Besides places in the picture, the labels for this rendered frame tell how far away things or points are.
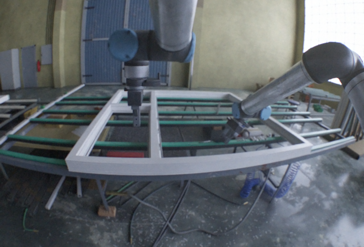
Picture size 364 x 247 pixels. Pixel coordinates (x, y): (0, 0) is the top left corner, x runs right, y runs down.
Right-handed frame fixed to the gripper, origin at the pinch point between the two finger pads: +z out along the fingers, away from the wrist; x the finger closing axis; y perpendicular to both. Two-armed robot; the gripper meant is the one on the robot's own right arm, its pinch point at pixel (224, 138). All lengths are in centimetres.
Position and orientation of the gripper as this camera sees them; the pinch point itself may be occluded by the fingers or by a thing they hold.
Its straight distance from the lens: 111.6
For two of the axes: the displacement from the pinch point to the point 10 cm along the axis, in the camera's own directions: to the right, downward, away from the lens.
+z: -5.7, 8.0, 1.9
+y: -8.0, -5.0, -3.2
